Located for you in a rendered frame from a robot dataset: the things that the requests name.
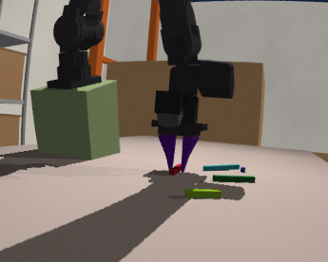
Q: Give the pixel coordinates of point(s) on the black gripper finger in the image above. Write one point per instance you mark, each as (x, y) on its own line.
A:
(187, 143)
(168, 143)

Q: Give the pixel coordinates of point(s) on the turquoise rod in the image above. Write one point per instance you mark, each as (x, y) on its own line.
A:
(221, 167)

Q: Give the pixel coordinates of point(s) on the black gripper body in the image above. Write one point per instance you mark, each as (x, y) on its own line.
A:
(185, 129)

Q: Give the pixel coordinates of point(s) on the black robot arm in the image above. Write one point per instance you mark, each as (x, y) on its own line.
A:
(182, 44)

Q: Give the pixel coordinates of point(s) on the lime green rod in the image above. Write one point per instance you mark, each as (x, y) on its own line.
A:
(204, 193)

